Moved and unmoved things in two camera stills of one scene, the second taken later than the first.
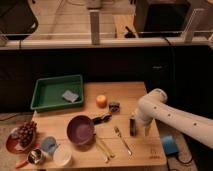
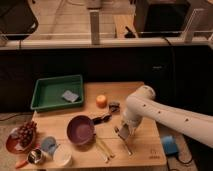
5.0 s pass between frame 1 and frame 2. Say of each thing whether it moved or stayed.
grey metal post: stayed
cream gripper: moved
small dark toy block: stayed
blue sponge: stayed
